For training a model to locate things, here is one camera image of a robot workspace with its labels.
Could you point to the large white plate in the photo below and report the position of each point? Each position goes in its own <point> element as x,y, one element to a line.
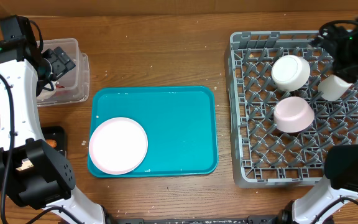
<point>118,146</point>

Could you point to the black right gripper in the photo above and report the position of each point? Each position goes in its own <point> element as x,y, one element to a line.
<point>348,73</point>

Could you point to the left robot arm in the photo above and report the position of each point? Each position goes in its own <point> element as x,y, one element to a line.
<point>33,173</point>

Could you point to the white napkin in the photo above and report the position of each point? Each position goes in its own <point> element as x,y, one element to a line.
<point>45,94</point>

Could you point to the teal plastic tray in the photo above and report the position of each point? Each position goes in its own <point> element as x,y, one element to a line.
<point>180,123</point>

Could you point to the white cup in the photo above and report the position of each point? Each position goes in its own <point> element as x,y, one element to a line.
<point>333,88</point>

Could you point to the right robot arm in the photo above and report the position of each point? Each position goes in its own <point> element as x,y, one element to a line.
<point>339,185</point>

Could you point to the grey dishwasher rack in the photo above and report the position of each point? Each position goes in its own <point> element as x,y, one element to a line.
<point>263,156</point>

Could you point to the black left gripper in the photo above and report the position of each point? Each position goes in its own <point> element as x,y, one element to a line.
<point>61,63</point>

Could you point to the clear plastic bin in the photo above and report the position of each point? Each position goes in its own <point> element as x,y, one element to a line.
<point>77,81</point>

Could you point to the orange carrot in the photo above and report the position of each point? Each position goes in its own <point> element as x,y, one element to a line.
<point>52,143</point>

